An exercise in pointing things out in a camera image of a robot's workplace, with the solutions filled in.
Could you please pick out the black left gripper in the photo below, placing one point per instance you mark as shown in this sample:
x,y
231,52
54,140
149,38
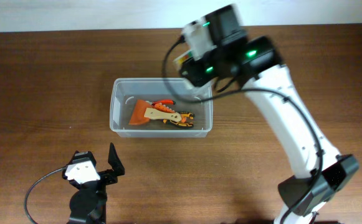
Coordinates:
x,y
111,177

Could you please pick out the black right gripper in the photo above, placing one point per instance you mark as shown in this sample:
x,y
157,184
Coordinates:
x,y
195,73

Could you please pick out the coloured screwdriver set box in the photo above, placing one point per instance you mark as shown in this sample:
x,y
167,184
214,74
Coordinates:
x,y
178,62

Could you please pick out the orange scraper wooden handle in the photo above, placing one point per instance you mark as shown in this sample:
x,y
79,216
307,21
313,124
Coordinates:
x,y
144,112

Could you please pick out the yellow black long-nose pliers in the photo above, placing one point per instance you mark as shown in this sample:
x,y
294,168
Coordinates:
x,y
184,124

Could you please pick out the red handled cutting pliers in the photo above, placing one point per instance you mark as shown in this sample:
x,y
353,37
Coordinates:
x,y
164,102

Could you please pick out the orange perforated bar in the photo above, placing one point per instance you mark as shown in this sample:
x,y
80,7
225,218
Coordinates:
x,y
163,108

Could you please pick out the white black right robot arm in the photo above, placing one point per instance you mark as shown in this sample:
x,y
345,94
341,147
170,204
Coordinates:
x,y
219,48

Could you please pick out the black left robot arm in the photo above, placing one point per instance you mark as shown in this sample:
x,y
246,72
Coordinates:
x,y
88,204

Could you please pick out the clear plastic container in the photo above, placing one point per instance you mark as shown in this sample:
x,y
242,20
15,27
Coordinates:
x,y
127,91

